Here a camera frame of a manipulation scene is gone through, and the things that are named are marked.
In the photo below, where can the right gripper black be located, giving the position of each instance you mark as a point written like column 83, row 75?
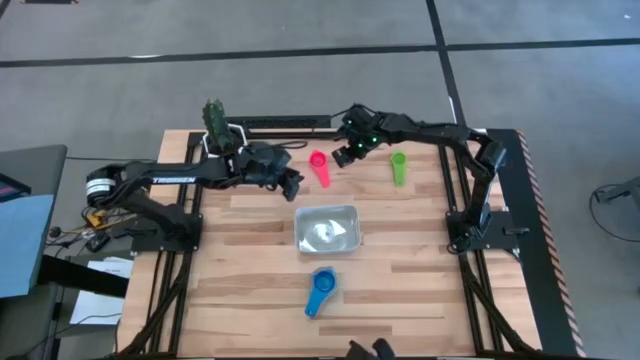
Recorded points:
column 367, row 131

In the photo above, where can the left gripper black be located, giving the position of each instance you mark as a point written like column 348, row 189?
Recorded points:
column 265, row 162

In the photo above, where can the pink measuring cup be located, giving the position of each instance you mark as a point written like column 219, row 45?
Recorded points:
column 317, row 160

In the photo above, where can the green measuring cup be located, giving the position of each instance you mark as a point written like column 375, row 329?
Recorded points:
column 398, row 160

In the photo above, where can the teal measuring cup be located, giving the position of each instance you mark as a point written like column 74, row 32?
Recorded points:
column 334, row 280

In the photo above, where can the blue measuring cup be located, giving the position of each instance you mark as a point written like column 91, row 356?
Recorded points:
column 314, row 302

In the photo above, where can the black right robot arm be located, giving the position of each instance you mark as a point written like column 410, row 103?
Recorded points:
column 435, row 131

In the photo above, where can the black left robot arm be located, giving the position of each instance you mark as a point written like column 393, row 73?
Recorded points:
column 175, row 179

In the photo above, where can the silver metal basket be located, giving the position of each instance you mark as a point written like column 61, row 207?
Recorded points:
column 327, row 232

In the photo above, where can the green cactus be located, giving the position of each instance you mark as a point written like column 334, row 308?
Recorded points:
column 217, row 125

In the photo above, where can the black rounded object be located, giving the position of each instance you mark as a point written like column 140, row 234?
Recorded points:
column 357, row 350

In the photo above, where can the yellow connector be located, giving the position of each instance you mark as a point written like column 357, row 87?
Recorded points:
column 96, row 218

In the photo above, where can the black power adapter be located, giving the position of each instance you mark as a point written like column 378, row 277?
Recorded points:
column 97, row 242

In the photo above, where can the white paper sheet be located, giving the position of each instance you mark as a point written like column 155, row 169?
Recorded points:
column 95, row 307

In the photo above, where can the black mat with hazard stripe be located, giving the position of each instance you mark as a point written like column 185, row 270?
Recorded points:
column 530, row 300

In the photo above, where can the dark grey desk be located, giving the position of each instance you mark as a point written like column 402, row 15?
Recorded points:
column 40, row 170

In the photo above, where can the blue board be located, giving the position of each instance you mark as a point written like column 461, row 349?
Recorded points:
column 25, row 245

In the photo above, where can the grey stand leg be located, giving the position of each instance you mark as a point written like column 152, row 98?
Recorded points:
column 620, row 192

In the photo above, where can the black aluminium table frame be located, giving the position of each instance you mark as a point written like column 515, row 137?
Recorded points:
column 270, row 135

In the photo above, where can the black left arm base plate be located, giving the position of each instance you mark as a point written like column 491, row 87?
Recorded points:
column 150, row 240

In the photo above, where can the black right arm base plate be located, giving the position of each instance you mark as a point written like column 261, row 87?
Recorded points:
column 500, row 240

